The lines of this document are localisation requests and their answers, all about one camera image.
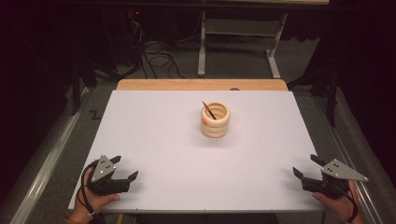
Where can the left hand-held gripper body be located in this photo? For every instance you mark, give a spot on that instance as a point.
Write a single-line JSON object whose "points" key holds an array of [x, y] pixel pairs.
{"points": [[102, 169]]}

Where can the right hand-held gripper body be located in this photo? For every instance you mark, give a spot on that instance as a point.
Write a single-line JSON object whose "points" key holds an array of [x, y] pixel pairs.
{"points": [[337, 172]]}

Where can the ribbed wooden pen holder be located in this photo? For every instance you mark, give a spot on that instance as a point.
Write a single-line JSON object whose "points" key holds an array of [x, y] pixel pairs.
{"points": [[215, 127]]}

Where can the black pencil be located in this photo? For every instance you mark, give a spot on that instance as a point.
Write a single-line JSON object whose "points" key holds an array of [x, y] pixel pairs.
{"points": [[209, 111]]}

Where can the person's right hand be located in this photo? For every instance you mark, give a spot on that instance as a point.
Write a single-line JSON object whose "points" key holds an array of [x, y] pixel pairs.
{"points": [[339, 207]]}

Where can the person's left hand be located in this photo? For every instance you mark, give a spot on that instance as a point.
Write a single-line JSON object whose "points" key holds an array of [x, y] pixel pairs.
{"points": [[95, 205]]}

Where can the white table board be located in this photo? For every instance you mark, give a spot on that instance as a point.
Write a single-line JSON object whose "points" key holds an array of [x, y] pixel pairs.
{"points": [[162, 149]]}

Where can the black metal stand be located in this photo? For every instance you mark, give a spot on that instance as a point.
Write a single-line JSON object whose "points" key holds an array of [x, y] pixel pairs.
{"points": [[332, 99], [75, 93]]}

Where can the wooden table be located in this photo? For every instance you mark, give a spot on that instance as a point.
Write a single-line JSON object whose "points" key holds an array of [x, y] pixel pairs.
{"points": [[174, 84]]}

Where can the dark round table grommet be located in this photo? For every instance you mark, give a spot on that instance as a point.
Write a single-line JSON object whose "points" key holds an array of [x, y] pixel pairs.
{"points": [[234, 89]]}

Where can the white-framed desk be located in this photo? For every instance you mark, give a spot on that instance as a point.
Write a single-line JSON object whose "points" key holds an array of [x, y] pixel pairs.
{"points": [[201, 56]]}

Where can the metal floor rail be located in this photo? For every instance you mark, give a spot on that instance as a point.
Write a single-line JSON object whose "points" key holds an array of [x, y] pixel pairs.
{"points": [[46, 168], [365, 193]]}

